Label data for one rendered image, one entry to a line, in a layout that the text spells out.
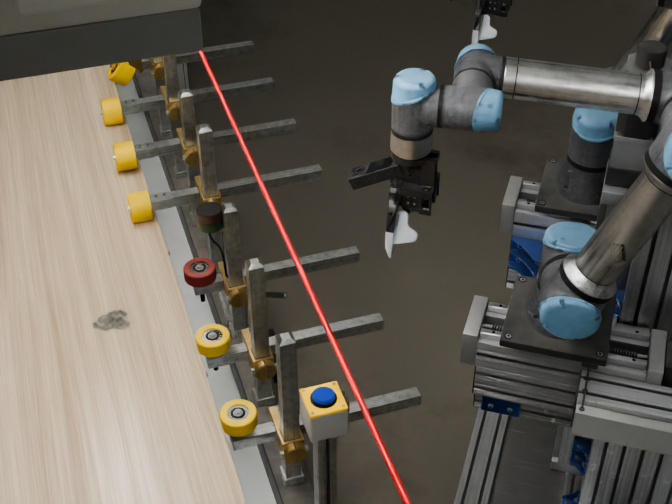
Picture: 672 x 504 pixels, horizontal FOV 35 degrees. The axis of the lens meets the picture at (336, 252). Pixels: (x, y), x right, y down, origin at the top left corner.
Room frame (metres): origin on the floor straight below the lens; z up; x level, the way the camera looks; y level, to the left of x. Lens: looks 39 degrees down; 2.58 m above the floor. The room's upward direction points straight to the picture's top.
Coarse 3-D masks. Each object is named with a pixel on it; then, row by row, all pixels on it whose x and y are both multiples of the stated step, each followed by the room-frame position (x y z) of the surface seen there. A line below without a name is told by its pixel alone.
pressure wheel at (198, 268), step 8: (192, 264) 2.03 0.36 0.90; (200, 264) 2.02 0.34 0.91; (208, 264) 2.03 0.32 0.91; (184, 272) 2.00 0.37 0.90; (192, 272) 2.00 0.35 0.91; (200, 272) 2.00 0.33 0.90; (208, 272) 2.00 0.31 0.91; (192, 280) 1.98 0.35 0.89; (200, 280) 1.98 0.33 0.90; (208, 280) 1.99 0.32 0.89; (200, 296) 2.01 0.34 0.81
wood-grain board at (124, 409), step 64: (0, 128) 2.68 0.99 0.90; (64, 128) 2.67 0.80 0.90; (128, 128) 2.67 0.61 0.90; (0, 192) 2.35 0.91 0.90; (64, 192) 2.35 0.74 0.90; (128, 192) 2.35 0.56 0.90; (0, 256) 2.07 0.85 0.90; (64, 256) 2.07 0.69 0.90; (128, 256) 2.07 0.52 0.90; (0, 320) 1.83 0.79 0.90; (64, 320) 1.83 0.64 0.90; (0, 384) 1.63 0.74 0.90; (64, 384) 1.63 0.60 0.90; (128, 384) 1.62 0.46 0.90; (192, 384) 1.62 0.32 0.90; (0, 448) 1.44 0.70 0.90; (64, 448) 1.44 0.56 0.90; (128, 448) 1.44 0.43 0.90; (192, 448) 1.44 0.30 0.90
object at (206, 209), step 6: (204, 204) 2.01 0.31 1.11; (210, 204) 2.01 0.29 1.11; (216, 204) 2.01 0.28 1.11; (198, 210) 1.98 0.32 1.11; (204, 210) 1.98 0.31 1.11; (210, 210) 1.98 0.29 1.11; (216, 210) 1.98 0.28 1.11; (222, 228) 1.98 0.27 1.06; (210, 234) 1.99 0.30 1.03; (222, 252) 1.99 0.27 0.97; (222, 258) 1.99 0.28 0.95
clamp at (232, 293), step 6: (222, 264) 2.07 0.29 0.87; (222, 270) 2.05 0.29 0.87; (222, 276) 2.03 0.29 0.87; (228, 288) 1.98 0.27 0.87; (234, 288) 1.98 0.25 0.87; (240, 288) 1.98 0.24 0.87; (246, 288) 1.99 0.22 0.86; (228, 294) 1.97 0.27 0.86; (234, 294) 1.96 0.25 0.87; (240, 294) 1.96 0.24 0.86; (246, 294) 1.97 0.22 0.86; (228, 300) 1.96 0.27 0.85; (234, 300) 1.96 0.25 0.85; (240, 300) 1.96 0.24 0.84; (246, 300) 1.97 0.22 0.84; (234, 306) 1.96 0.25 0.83
